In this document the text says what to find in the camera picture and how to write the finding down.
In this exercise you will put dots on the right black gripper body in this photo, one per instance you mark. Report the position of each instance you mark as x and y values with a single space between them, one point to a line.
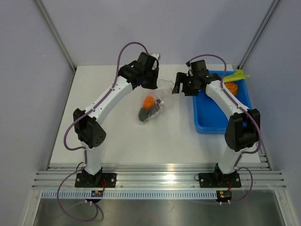
191 88

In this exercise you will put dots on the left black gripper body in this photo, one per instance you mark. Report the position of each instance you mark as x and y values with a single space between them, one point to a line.
145 74

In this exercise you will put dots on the clear zip top bag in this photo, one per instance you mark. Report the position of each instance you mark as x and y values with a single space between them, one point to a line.
164 93

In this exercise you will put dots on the orange persimmon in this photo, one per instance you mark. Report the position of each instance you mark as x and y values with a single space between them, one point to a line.
149 102

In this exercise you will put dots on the dark green avocado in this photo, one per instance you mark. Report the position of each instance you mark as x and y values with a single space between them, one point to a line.
143 114

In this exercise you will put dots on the toy pineapple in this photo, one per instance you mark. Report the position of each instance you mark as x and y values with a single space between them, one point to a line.
232 87

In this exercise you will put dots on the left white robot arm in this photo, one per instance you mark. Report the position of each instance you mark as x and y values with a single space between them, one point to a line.
88 122

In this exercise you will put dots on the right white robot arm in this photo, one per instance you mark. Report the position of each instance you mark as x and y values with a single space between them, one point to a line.
243 128

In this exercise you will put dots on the green white leek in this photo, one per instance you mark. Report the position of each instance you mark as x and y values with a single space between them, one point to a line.
236 76

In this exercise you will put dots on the blue plastic bin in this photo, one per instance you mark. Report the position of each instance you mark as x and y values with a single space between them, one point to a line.
208 117

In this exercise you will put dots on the right small circuit board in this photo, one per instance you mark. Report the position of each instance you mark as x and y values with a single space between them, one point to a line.
224 196

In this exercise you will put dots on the small circuit board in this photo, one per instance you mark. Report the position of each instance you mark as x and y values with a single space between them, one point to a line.
96 193
224 196

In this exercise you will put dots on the left small circuit board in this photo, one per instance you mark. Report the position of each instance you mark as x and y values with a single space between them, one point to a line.
96 193

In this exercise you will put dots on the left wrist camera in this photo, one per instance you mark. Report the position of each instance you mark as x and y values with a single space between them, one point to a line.
156 55

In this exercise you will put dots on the right aluminium frame post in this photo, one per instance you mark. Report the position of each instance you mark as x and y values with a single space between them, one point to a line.
258 34

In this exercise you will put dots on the aluminium frame post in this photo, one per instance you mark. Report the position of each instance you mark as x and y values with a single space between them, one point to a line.
51 26
258 34

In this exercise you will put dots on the left aluminium frame post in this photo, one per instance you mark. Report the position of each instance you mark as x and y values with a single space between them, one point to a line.
51 26

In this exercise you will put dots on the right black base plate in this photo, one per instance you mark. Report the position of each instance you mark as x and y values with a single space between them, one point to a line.
207 180

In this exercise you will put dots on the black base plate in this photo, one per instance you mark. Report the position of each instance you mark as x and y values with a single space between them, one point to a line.
99 180
207 180

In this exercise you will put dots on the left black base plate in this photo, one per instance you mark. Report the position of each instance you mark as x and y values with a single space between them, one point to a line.
99 180

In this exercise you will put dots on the aluminium mounting rail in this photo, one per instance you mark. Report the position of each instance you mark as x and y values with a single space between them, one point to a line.
161 177

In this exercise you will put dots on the white slotted cable duct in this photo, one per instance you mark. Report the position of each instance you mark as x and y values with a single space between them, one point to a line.
132 195

